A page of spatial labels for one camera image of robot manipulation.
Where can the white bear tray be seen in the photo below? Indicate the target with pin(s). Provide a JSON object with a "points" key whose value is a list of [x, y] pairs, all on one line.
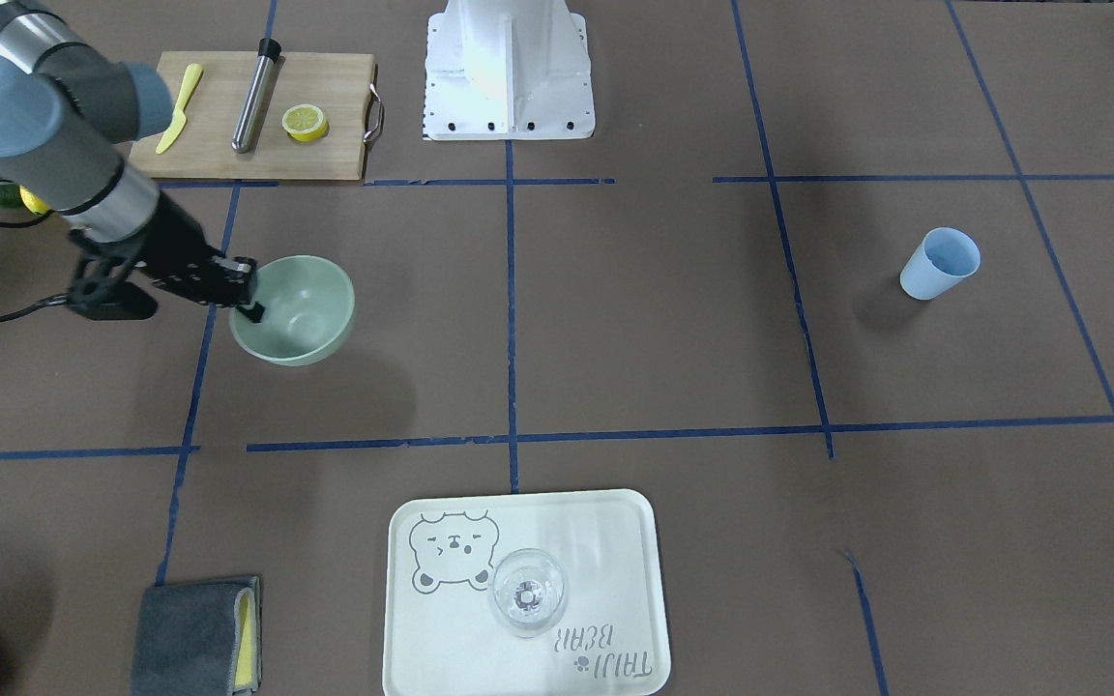
{"points": [[441, 636]]}

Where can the grey folded cloth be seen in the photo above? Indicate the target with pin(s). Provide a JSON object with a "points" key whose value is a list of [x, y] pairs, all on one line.
{"points": [[199, 638]]}

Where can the whole yellow lemon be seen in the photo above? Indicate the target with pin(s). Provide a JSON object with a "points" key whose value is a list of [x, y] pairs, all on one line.
{"points": [[33, 203]]}

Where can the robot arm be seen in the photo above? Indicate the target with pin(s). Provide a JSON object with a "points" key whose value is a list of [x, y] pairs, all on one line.
{"points": [[64, 111]]}

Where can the lemon half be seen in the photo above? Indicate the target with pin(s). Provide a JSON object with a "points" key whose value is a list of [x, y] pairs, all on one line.
{"points": [[305, 122]]}

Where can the green bowl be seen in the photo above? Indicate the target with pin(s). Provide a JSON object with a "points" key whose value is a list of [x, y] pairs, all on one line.
{"points": [[310, 308]]}

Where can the yellow plastic knife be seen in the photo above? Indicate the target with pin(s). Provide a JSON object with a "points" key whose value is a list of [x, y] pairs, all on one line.
{"points": [[179, 118]]}

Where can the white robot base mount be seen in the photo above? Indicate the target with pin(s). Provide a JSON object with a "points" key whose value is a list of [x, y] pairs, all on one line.
{"points": [[508, 70]]}

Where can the light blue plastic cup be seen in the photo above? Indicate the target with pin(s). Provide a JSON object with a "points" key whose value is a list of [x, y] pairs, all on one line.
{"points": [[944, 258]]}

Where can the green lime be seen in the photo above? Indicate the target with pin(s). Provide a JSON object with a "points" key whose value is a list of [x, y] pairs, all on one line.
{"points": [[10, 199]]}

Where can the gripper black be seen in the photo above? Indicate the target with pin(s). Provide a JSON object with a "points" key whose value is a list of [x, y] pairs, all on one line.
{"points": [[173, 241]]}

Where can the clear wine glass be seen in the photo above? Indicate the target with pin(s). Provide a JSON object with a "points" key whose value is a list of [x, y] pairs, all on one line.
{"points": [[528, 592]]}

